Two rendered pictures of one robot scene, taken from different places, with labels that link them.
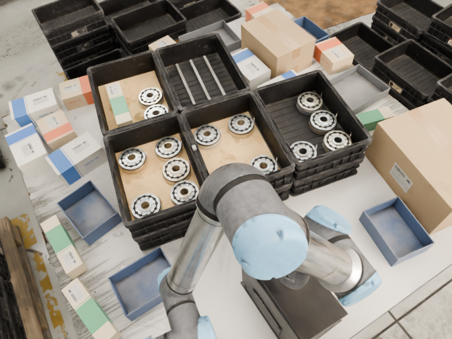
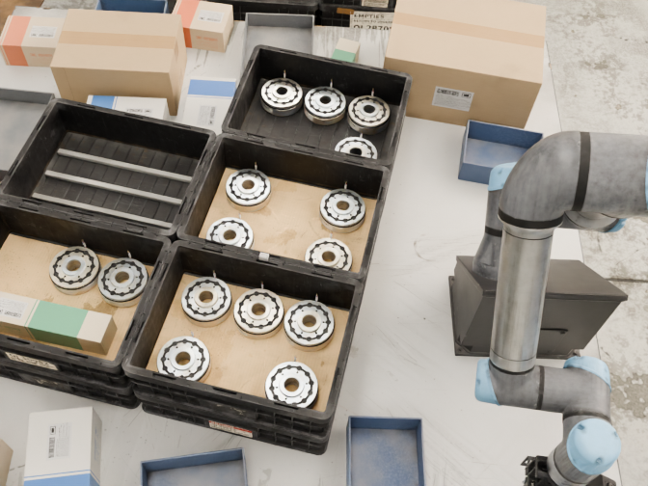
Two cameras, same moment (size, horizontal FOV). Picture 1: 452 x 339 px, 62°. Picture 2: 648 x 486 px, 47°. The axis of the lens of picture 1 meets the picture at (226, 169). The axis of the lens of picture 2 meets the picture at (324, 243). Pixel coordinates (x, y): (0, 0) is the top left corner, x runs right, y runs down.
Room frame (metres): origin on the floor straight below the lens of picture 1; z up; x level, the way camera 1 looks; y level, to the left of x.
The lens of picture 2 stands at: (0.36, 0.76, 2.20)
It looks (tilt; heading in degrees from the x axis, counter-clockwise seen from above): 57 degrees down; 296
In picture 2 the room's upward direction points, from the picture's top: 4 degrees clockwise
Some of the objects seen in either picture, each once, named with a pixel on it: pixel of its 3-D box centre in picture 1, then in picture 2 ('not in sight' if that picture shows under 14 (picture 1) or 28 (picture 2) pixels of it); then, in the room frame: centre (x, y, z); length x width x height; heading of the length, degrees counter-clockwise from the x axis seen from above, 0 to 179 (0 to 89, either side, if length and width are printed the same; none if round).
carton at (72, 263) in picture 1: (64, 245); not in sight; (0.57, 0.61, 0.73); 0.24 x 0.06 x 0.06; 33
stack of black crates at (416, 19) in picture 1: (405, 29); not in sight; (2.13, -1.32, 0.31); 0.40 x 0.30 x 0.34; 27
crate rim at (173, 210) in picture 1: (155, 165); (247, 326); (0.76, 0.25, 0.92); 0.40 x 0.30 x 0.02; 16
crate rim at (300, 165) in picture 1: (309, 115); (319, 105); (0.92, -0.33, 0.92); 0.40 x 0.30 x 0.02; 16
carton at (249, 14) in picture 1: (261, 18); (36, 41); (1.80, -0.27, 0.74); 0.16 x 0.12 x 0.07; 28
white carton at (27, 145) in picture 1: (30, 150); not in sight; (1.02, 0.83, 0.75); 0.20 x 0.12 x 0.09; 30
